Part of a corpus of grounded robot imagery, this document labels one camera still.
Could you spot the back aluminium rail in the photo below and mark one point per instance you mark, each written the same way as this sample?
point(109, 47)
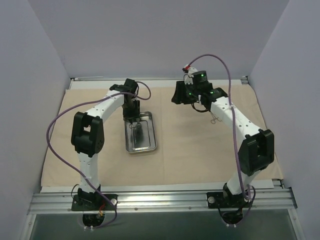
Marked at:
point(103, 78)

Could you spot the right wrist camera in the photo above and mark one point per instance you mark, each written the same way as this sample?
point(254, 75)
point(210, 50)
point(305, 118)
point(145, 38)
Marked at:
point(195, 77)

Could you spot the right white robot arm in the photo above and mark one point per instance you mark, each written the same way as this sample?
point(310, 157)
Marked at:
point(216, 132)

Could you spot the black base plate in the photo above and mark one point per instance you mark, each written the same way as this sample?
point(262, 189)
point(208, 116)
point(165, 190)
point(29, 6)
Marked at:
point(221, 200)
point(98, 203)

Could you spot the steel surgical scissors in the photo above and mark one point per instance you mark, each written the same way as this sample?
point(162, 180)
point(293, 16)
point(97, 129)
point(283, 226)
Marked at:
point(135, 125)

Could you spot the steel instrument tray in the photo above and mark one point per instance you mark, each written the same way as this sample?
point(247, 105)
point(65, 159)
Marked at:
point(142, 139)

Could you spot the steel forceps clamp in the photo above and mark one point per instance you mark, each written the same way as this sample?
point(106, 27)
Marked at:
point(214, 118)

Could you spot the beige cloth surgical kit roll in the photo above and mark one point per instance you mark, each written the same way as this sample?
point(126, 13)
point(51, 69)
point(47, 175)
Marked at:
point(117, 167)

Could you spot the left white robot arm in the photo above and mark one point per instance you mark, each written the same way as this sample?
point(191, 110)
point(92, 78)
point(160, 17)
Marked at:
point(88, 136)

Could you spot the aluminium front rail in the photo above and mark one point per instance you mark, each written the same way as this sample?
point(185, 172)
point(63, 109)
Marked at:
point(157, 202)

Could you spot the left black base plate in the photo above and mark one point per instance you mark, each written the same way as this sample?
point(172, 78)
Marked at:
point(98, 203)

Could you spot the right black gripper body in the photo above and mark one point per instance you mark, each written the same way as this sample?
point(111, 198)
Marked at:
point(181, 92)

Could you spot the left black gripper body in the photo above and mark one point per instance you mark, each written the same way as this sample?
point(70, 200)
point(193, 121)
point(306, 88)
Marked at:
point(131, 117)

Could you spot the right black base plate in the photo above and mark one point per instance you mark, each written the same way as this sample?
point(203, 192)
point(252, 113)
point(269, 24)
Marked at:
point(221, 200)

